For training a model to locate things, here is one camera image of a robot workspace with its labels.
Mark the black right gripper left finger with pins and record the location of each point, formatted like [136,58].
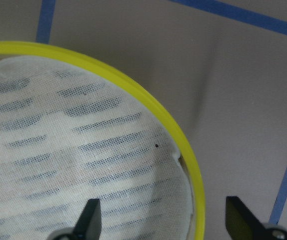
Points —
[89,224]

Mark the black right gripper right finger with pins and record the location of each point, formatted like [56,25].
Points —
[241,223]

